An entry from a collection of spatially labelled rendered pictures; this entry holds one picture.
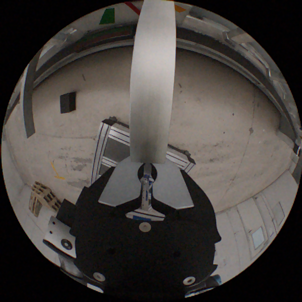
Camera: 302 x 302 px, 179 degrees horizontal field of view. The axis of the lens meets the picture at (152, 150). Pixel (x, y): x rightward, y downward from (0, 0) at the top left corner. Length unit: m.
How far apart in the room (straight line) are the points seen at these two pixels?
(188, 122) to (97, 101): 0.86
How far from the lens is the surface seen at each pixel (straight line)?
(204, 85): 1.06
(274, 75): 0.54
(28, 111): 0.26
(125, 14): 0.30
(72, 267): 0.47
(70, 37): 0.44
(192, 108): 1.01
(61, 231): 0.33
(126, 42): 0.92
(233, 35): 0.36
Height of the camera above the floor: 0.94
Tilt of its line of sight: 60 degrees down
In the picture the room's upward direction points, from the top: 180 degrees clockwise
